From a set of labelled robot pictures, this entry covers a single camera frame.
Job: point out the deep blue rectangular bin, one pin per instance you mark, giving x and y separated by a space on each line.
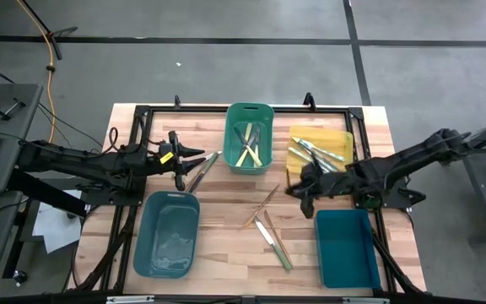
346 249

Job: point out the black metal table frame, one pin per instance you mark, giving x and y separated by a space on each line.
192 109

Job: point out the grey side desk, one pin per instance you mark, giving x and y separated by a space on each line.
23 90

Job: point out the silver metal bracket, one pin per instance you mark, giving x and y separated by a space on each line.
365 300
129 300

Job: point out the iridescent cutlery piece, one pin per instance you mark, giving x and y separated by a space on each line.
300 154
333 156

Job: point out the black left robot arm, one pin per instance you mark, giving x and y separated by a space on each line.
78 160

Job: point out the yellow translucent plastic tray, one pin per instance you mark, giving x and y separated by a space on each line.
336 135

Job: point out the black caster knob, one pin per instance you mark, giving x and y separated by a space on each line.
20 276

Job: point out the black tripod stand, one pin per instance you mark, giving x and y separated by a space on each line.
63 30

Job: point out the white paper sheets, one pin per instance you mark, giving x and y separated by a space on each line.
55 228

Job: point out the yellow sticker label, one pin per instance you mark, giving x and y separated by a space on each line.
166 158

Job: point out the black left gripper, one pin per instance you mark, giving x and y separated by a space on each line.
176 166

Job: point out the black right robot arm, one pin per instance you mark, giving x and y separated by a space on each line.
395 166

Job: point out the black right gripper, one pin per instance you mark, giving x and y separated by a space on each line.
315 186

